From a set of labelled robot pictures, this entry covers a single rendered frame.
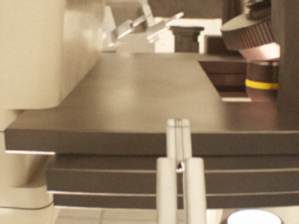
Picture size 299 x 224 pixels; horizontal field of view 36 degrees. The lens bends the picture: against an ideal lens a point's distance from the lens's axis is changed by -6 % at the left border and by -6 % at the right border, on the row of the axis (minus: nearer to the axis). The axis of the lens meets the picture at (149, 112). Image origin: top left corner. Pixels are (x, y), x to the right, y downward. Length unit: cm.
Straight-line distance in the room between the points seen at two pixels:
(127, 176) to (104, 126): 3
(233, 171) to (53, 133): 7
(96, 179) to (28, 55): 7
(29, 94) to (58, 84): 2
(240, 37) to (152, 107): 9
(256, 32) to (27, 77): 13
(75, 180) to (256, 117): 8
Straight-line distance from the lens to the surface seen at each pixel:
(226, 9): 46
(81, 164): 18
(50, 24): 22
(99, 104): 23
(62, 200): 19
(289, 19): 22
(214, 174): 18
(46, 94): 23
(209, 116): 21
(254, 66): 31
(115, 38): 55
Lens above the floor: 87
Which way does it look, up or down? 13 degrees up
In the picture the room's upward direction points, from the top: 180 degrees counter-clockwise
